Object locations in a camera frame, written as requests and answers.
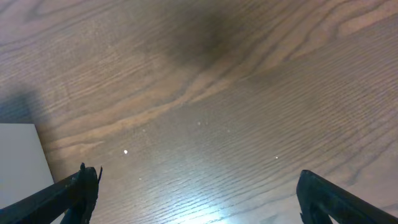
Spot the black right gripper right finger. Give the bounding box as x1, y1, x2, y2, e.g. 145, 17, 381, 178
296, 170, 397, 224

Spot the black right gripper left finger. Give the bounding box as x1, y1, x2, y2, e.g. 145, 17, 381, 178
1, 164, 102, 224

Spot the white box pink inside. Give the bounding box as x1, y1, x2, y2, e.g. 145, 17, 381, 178
1, 123, 54, 212

